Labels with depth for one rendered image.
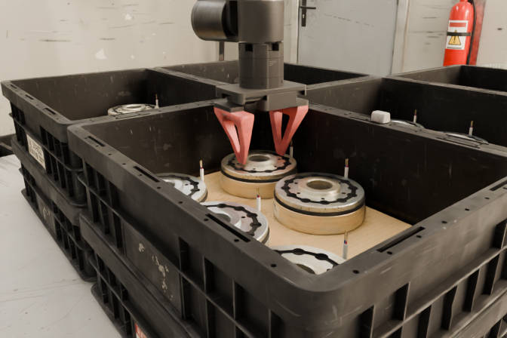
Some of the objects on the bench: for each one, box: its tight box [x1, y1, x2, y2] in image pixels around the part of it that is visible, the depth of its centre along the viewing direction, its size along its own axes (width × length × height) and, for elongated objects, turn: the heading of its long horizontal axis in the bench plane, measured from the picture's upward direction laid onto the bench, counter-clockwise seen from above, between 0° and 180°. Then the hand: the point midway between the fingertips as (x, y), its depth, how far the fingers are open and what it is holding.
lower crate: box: [11, 140, 98, 282], centre depth 79 cm, size 40×30×12 cm
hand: (261, 152), depth 59 cm, fingers open, 6 cm apart
